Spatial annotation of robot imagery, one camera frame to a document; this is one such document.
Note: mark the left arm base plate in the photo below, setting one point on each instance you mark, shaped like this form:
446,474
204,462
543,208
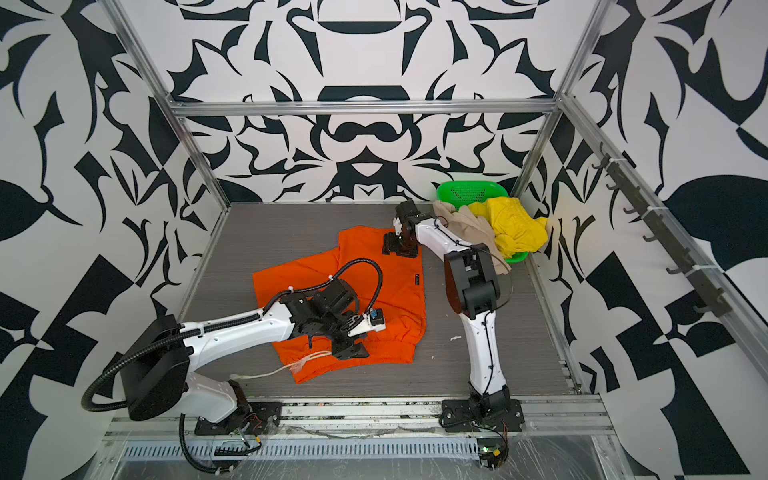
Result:
255,419

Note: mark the left aluminium frame post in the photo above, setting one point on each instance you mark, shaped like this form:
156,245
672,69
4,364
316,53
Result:
129,38

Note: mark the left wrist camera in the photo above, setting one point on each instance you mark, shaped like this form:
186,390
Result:
371,321

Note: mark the yellow shorts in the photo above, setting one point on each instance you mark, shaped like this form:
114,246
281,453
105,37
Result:
515,231

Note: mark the green plastic basket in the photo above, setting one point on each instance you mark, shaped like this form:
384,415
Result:
459,193

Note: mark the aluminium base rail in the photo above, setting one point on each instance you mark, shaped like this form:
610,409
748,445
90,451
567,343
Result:
430,416

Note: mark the white cable duct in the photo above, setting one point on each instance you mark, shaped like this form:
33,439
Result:
309,449

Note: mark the aluminium frame crossbar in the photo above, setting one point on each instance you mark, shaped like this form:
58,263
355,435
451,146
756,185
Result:
210,109

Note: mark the aluminium frame post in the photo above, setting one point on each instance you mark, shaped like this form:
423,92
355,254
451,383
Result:
585,47
129,38

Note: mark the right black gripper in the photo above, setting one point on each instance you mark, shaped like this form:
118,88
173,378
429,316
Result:
389,245

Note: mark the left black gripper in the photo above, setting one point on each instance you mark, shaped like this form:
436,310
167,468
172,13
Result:
350,349

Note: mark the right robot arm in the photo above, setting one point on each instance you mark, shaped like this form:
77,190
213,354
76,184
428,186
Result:
473,292

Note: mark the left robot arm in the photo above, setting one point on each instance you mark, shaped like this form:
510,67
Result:
167,382

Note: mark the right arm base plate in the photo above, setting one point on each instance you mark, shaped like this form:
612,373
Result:
467,416

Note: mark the beige shorts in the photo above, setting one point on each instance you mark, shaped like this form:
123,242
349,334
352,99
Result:
470,229

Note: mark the right aluminium frame post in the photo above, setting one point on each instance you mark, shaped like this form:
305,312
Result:
585,47

